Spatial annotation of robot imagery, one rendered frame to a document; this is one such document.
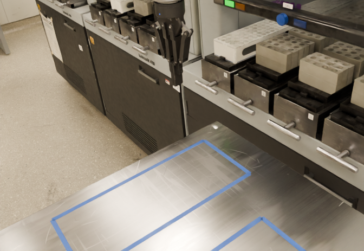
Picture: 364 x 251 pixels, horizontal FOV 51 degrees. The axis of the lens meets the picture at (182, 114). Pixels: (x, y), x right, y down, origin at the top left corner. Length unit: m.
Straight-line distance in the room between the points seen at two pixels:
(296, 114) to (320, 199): 0.33
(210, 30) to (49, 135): 1.49
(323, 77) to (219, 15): 0.41
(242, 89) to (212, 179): 0.43
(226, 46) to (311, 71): 0.28
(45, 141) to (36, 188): 0.41
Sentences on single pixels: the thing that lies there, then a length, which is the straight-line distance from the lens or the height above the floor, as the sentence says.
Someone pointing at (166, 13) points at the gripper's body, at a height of 1.02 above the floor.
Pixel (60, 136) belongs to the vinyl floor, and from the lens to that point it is 2.46.
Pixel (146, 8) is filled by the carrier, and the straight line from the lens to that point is 1.58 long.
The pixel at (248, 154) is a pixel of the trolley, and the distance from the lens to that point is 0.78.
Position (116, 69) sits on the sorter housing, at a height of 0.53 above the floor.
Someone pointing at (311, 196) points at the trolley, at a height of 0.82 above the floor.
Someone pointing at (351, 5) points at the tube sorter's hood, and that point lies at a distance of 0.90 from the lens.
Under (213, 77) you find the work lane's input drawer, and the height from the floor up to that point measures 0.76.
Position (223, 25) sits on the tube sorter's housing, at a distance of 1.25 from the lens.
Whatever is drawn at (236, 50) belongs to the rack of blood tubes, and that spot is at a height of 0.86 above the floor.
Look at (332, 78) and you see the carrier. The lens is 0.98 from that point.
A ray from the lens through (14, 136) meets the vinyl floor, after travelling 2.60.
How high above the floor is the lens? 1.32
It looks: 33 degrees down
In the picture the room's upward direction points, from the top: 6 degrees counter-clockwise
